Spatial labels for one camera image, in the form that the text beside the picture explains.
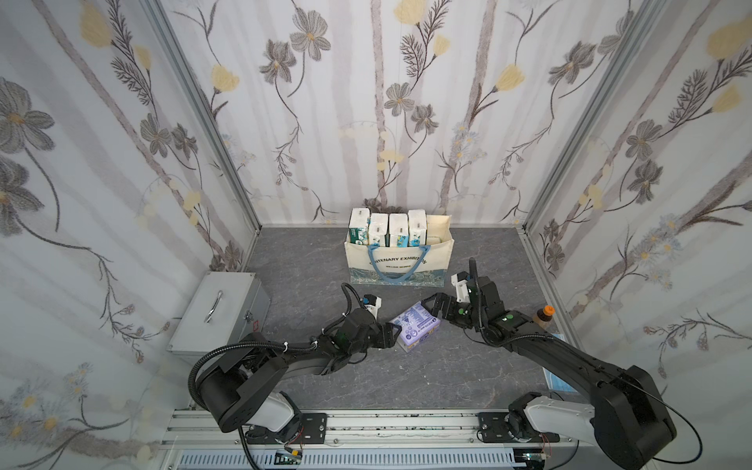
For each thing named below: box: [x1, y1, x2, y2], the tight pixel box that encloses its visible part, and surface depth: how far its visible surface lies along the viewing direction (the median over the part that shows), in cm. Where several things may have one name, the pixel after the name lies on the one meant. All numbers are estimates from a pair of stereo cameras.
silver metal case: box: [166, 271, 271, 370], surface depth 82 cm
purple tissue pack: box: [388, 300, 441, 353], surface depth 89 cm
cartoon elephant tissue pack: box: [408, 209, 427, 247], surface depth 87 cm
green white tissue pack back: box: [349, 207, 372, 246], surface depth 87 cm
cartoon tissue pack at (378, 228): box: [369, 212, 389, 247], surface depth 86 cm
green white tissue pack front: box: [388, 212, 410, 248], surface depth 85 cm
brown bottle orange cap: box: [532, 304, 556, 329], surface depth 90 cm
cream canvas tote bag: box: [343, 214, 456, 287], surface depth 93 cm
